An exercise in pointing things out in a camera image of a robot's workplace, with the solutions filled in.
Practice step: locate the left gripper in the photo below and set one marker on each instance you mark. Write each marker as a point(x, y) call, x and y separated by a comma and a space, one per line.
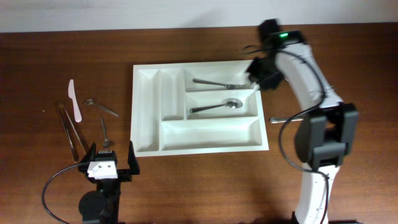
point(125, 175)

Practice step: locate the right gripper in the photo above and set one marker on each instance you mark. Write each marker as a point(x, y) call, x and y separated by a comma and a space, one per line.
point(261, 73)

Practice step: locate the large metal spoon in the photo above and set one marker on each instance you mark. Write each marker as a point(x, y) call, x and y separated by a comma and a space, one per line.
point(229, 103)

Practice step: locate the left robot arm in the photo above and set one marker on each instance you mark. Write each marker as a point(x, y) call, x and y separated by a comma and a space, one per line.
point(102, 204)

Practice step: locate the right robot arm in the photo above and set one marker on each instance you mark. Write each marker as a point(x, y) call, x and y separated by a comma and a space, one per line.
point(328, 125)

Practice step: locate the small teaspoon lower left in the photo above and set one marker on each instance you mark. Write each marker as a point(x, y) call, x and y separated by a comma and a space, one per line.
point(106, 142)

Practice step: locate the small teaspoon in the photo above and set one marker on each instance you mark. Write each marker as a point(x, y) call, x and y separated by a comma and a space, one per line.
point(90, 101)
point(106, 142)

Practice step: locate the horizontal metal fork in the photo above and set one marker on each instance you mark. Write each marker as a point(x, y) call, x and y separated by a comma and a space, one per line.
point(275, 120)

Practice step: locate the metal tongs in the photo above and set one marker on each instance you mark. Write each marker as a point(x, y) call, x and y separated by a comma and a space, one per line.
point(71, 131)

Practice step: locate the small teaspoon upper left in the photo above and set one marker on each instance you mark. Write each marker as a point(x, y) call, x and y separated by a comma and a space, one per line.
point(90, 101)

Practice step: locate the white plastic cutlery tray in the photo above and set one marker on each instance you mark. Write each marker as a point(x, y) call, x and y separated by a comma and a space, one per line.
point(162, 95)

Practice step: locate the pink plastic knife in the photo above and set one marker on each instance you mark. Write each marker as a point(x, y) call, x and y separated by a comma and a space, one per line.
point(72, 96)

